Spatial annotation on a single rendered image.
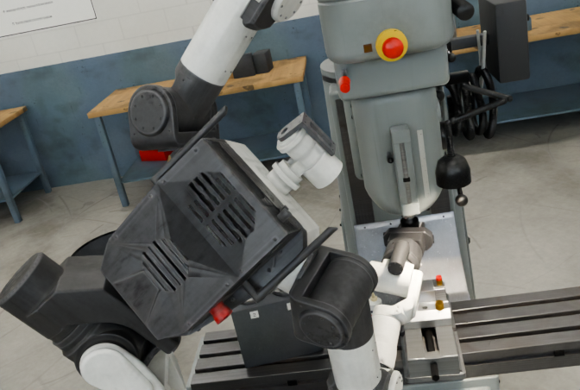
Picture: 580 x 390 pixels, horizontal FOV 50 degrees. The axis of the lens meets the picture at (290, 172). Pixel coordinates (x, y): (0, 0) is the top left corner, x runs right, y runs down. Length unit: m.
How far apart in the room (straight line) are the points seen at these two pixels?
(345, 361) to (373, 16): 0.64
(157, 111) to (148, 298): 0.31
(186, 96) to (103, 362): 0.49
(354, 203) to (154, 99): 1.05
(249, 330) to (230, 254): 0.80
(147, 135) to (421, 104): 0.63
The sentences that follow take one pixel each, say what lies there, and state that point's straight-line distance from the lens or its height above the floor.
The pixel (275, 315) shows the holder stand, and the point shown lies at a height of 1.07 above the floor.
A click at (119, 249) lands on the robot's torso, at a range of 1.05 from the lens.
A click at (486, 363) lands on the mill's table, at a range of 1.77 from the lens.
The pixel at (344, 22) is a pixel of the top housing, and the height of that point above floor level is 1.82.
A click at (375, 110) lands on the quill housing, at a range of 1.42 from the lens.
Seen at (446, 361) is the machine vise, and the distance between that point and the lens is 1.63.
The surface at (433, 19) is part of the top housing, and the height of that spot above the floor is 1.79.
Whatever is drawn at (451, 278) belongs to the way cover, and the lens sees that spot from 2.04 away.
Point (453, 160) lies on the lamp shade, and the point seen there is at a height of 1.50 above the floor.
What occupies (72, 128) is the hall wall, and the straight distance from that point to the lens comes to 6.45.
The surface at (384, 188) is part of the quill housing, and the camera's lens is 1.49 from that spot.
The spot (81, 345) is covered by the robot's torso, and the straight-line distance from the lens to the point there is 1.20.
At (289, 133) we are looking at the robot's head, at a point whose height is 1.68.
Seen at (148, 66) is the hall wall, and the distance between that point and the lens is 6.02.
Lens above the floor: 2.02
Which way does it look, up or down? 22 degrees down
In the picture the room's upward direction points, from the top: 12 degrees counter-clockwise
